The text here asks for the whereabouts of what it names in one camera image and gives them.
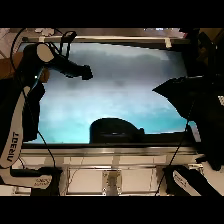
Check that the black garment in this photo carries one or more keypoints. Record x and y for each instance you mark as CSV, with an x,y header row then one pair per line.
x,y
113,130
195,98

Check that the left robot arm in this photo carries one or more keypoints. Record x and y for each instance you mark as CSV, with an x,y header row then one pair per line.
x,y
13,133

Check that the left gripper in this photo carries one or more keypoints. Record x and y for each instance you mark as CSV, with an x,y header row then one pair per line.
x,y
87,72

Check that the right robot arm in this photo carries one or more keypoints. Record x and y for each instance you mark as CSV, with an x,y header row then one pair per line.
x,y
195,182

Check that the silver frame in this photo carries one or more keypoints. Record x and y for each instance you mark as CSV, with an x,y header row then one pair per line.
x,y
86,160

